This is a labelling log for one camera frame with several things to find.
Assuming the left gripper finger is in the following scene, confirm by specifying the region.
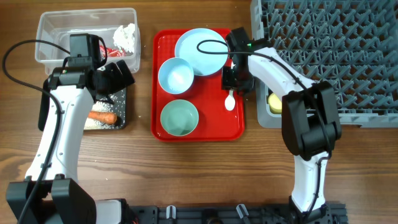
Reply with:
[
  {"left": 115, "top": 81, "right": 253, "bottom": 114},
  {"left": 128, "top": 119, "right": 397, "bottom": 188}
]
[
  {"left": 105, "top": 62, "right": 126, "bottom": 92},
  {"left": 116, "top": 60, "right": 136, "bottom": 87}
]

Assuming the red snack wrapper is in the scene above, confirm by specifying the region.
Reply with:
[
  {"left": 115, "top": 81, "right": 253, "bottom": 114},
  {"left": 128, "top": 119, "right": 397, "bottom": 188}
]
[{"left": 100, "top": 45, "right": 126, "bottom": 58}]

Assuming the white plastic spoon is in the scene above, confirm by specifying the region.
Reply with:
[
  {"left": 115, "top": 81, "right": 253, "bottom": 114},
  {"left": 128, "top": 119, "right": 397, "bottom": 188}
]
[{"left": 224, "top": 89, "right": 236, "bottom": 111}]

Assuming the orange carrot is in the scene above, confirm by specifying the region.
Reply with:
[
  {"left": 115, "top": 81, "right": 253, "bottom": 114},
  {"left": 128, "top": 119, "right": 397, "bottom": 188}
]
[{"left": 88, "top": 111, "right": 118, "bottom": 125}]

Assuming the light blue plate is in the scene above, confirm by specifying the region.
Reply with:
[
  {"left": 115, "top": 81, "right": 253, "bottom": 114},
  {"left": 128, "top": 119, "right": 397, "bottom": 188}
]
[{"left": 174, "top": 28, "right": 228, "bottom": 76}]

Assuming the white napkin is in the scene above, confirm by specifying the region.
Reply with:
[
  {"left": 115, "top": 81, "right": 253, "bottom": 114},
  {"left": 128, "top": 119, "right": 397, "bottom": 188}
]
[{"left": 113, "top": 23, "right": 136, "bottom": 53}]

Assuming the white rice pile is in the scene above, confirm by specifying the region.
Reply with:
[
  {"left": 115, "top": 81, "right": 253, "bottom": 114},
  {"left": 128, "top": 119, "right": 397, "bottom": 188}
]
[{"left": 84, "top": 88, "right": 127, "bottom": 130}]

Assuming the light blue bowl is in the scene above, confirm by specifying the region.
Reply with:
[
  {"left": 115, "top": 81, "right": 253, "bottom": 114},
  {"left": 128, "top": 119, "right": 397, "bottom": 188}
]
[{"left": 158, "top": 57, "right": 194, "bottom": 95}]

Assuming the yellow cup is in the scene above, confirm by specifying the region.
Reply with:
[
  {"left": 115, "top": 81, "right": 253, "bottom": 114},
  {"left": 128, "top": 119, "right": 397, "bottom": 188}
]
[{"left": 267, "top": 93, "right": 282, "bottom": 114}]

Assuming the green bowl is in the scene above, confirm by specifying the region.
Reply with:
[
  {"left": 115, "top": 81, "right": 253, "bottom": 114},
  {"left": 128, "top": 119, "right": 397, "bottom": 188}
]
[{"left": 160, "top": 100, "right": 199, "bottom": 137}]

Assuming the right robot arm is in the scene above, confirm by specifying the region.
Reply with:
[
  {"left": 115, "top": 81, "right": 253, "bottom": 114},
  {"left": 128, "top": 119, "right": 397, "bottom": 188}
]
[{"left": 222, "top": 27, "right": 342, "bottom": 223}]

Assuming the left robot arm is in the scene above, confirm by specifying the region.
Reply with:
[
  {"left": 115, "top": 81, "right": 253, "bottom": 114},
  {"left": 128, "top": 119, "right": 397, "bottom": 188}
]
[{"left": 6, "top": 34, "right": 139, "bottom": 223}]

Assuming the grey dishwasher rack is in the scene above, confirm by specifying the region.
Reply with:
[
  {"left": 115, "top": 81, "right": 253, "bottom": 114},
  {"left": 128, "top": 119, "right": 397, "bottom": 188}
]
[{"left": 250, "top": 0, "right": 397, "bottom": 128}]

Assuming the black tray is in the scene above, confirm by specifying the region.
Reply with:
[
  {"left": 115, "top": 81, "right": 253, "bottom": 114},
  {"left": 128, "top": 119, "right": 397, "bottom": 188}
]
[{"left": 38, "top": 73, "right": 113, "bottom": 131}]

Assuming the clear plastic bin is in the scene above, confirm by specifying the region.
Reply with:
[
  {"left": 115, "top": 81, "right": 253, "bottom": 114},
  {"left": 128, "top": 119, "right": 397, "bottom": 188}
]
[{"left": 36, "top": 7, "right": 141, "bottom": 73}]

